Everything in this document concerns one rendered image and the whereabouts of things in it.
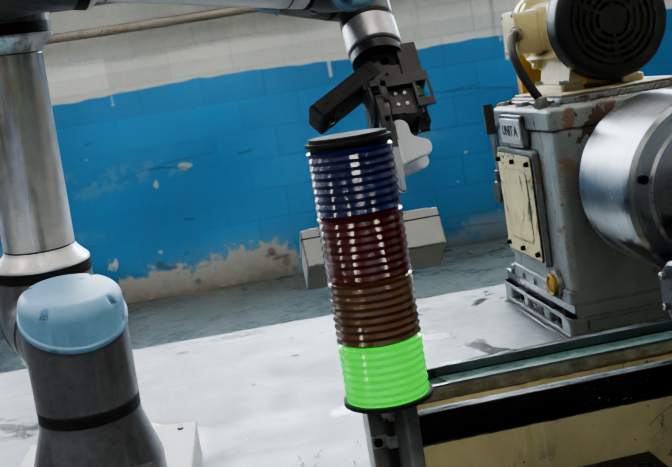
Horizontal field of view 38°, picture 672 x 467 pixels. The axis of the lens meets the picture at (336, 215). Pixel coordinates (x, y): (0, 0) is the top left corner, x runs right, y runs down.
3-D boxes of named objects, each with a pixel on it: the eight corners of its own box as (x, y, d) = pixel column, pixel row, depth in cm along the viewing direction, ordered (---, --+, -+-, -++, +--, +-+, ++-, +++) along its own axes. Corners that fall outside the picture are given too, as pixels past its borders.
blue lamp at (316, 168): (392, 198, 71) (383, 136, 70) (410, 207, 65) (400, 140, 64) (311, 212, 70) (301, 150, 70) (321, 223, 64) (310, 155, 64)
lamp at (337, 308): (411, 318, 72) (402, 259, 72) (430, 338, 66) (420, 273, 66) (331, 333, 71) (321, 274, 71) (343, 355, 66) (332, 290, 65)
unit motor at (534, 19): (612, 199, 186) (584, -26, 180) (698, 220, 154) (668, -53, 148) (482, 223, 183) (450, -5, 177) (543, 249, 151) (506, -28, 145)
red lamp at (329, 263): (402, 259, 72) (392, 198, 71) (420, 273, 66) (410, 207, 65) (321, 274, 71) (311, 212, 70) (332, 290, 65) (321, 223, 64)
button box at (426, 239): (441, 266, 123) (430, 228, 125) (448, 242, 117) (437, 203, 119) (307, 291, 121) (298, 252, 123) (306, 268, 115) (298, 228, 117)
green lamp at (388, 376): (420, 377, 73) (411, 318, 72) (439, 401, 67) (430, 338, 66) (341, 392, 72) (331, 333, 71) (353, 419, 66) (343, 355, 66)
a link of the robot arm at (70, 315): (45, 430, 105) (22, 309, 102) (22, 394, 116) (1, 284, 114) (154, 398, 110) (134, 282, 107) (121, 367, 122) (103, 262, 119)
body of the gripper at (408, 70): (438, 105, 125) (414, 30, 130) (372, 116, 124) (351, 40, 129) (431, 136, 132) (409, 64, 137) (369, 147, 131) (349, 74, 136)
